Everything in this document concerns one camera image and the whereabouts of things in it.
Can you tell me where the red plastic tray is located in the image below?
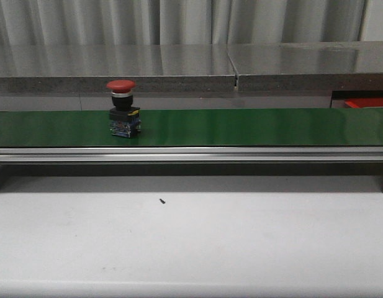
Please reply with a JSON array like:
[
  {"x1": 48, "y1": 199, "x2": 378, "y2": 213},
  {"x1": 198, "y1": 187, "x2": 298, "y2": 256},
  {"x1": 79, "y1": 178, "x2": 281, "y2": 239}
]
[{"x1": 345, "y1": 97, "x2": 383, "y2": 108}]

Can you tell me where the grey stone counter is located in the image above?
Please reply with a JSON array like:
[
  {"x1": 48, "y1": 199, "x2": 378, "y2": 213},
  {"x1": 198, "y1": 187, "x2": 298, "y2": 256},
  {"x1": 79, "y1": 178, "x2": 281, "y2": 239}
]
[{"x1": 0, "y1": 42, "x2": 383, "y2": 111}]

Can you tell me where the white curtain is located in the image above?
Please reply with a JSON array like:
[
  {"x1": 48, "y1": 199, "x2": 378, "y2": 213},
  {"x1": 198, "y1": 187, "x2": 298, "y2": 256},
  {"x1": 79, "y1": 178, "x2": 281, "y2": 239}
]
[{"x1": 0, "y1": 1, "x2": 383, "y2": 45}]

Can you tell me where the red mushroom push button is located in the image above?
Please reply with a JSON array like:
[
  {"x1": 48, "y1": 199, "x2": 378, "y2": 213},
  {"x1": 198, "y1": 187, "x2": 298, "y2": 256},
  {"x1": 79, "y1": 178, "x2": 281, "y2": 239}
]
[{"x1": 106, "y1": 80, "x2": 141, "y2": 138}]

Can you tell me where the green conveyor belt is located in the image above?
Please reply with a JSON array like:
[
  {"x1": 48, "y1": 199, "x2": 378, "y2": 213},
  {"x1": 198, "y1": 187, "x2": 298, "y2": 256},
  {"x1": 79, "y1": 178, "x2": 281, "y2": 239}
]
[{"x1": 0, "y1": 108, "x2": 383, "y2": 164}]

